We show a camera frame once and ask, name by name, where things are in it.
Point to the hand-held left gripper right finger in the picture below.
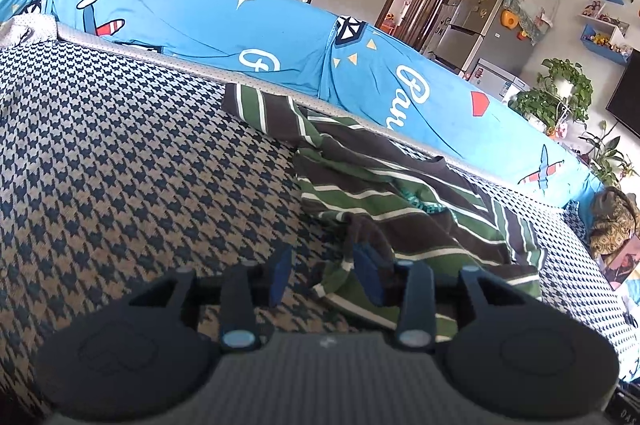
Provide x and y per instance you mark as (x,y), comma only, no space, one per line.
(370,277)

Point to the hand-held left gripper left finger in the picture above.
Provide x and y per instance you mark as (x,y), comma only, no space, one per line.
(280,275)

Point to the green brown striped t-shirt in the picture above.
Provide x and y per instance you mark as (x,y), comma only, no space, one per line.
(400,205)

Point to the magazine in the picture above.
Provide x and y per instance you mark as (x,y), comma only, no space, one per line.
(625,265)

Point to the brown patterned cushion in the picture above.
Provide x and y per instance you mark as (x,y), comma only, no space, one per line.
(615,220)

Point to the houndstooth sofa cover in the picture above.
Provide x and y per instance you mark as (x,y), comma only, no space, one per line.
(125,155)

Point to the large green potted plant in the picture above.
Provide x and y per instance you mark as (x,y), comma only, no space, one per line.
(545,100)

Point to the long-leaf potted plant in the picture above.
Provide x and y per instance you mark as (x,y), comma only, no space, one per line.
(607,155)

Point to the blue printed bolster cushion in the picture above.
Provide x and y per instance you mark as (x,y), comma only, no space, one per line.
(200,20)

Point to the silver refrigerator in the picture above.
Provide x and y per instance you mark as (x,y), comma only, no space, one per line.
(480,15)

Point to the black television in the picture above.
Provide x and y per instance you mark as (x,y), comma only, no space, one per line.
(627,90)

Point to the patterned refrigerator cover cloth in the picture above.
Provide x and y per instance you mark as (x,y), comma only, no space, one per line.
(532,0)

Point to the white and blue wall shelf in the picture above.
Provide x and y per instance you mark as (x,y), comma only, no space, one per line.
(602,40)

